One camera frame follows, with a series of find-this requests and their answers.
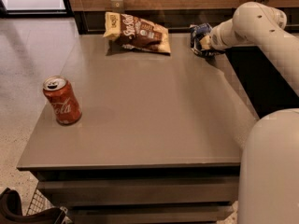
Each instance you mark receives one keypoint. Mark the dark brown chair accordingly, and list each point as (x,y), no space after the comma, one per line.
(11,211)

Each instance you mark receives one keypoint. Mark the blue chip bag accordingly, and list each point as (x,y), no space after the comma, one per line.
(197,33)

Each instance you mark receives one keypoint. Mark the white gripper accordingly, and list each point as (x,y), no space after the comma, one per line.
(217,39)

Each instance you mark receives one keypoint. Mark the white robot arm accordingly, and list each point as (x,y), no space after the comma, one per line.
(266,59)

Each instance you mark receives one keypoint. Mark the red coke can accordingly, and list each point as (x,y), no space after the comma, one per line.
(59,92)

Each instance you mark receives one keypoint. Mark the brown chip bag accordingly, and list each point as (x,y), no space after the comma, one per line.
(131,32)

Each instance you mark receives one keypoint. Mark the left metal bracket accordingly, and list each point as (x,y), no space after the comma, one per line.
(117,6)

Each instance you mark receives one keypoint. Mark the white wire basket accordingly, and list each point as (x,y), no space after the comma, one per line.
(38,203)

